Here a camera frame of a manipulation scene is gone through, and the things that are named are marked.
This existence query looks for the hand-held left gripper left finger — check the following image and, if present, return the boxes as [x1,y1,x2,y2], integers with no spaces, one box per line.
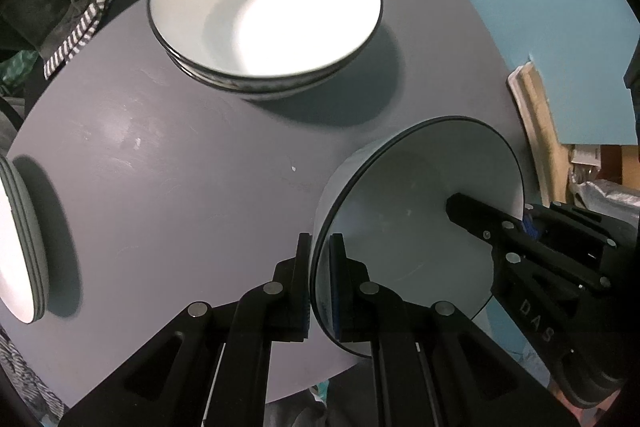
[59,233,313,427]

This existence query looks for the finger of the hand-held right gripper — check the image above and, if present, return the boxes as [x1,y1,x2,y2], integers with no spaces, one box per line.
[522,202,619,254]
[446,193,524,254]

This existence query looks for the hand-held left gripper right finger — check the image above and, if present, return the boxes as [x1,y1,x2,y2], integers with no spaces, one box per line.
[327,233,581,427]

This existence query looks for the crumpled plastic bag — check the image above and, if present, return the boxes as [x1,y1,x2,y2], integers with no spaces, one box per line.
[569,177,640,214]

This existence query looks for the wooden boards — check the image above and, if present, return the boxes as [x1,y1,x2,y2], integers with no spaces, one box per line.
[506,61,572,208]

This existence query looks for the black metal stand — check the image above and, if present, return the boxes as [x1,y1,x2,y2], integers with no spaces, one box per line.
[623,51,640,144]

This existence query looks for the black white striped fabric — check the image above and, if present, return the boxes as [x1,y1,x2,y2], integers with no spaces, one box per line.
[0,326,67,419]

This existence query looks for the grey white striped cloth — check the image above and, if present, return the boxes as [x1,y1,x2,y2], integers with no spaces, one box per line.
[43,0,117,80]

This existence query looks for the green checked cloth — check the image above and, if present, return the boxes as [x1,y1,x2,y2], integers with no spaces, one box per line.
[0,48,40,96]

